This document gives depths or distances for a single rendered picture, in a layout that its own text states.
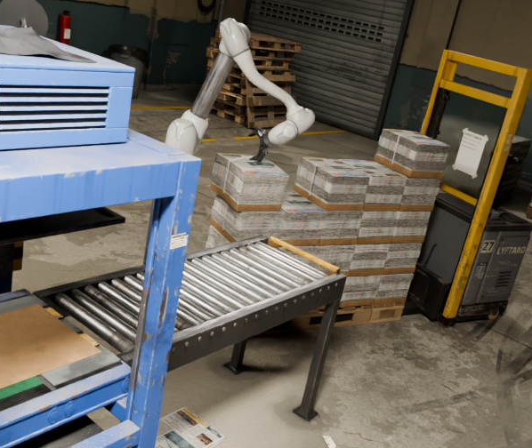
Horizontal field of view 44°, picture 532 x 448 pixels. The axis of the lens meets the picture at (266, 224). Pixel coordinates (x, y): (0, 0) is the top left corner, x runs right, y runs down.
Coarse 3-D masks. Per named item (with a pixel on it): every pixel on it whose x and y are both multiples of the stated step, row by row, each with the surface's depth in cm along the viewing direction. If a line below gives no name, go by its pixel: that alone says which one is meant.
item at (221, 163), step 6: (216, 156) 383; (222, 156) 376; (228, 156) 377; (234, 156) 380; (240, 156) 383; (252, 156) 389; (216, 162) 383; (222, 162) 376; (216, 168) 383; (222, 168) 376; (216, 174) 382; (222, 174) 376; (216, 180) 382; (222, 180) 375
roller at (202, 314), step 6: (138, 276) 273; (180, 300) 259; (186, 300) 258; (186, 306) 256; (192, 306) 256; (192, 312) 254; (198, 312) 253; (204, 312) 252; (204, 318) 251; (210, 318) 250
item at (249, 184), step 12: (240, 168) 358; (252, 168) 363; (264, 168) 369; (276, 168) 374; (240, 180) 358; (252, 180) 357; (264, 180) 361; (276, 180) 365; (228, 192) 370; (240, 192) 358; (252, 192) 361; (264, 192) 366; (276, 192) 369
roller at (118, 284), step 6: (114, 282) 263; (120, 282) 263; (120, 288) 260; (126, 288) 259; (132, 288) 260; (126, 294) 258; (132, 294) 256; (138, 294) 256; (138, 300) 254; (180, 318) 244; (174, 324) 242; (180, 324) 241; (186, 324) 241; (180, 330) 240
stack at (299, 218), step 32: (288, 192) 417; (224, 224) 384; (256, 224) 372; (288, 224) 384; (320, 224) 397; (352, 224) 409; (384, 224) 422; (320, 256) 405; (352, 256) 420; (384, 256) 433; (352, 288) 430; (352, 320) 442
